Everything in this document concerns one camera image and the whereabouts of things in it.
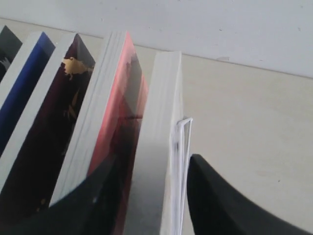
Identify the black grey book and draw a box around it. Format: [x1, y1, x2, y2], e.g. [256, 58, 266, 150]
[0, 25, 22, 80]

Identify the red teal spine book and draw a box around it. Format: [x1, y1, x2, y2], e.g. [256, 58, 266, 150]
[48, 30, 149, 235]

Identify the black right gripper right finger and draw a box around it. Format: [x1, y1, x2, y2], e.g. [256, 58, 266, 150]
[187, 154, 308, 235]

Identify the dark blue book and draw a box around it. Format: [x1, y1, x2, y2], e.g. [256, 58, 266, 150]
[0, 31, 55, 152]

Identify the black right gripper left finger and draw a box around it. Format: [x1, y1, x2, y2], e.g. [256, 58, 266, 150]
[2, 157, 134, 235]

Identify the white wire book rack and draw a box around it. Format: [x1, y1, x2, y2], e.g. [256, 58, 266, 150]
[170, 117, 193, 235]

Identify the white grey spine book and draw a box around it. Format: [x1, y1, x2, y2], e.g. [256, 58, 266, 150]
[123, 51, 183, 235]

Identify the dark maroon book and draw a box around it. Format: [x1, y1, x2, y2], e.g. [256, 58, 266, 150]
[0, 33, 95, 227]

